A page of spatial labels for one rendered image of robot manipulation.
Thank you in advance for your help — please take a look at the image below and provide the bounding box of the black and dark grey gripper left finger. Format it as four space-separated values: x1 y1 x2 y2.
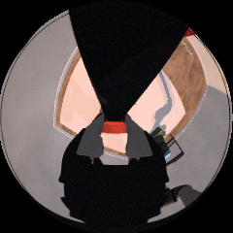
58 114 106 183

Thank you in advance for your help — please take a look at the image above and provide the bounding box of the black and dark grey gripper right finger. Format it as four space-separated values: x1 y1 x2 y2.
123 115 169 183

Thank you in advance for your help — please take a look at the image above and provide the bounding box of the beige hot plate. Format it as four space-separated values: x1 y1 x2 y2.
92 101 138 120

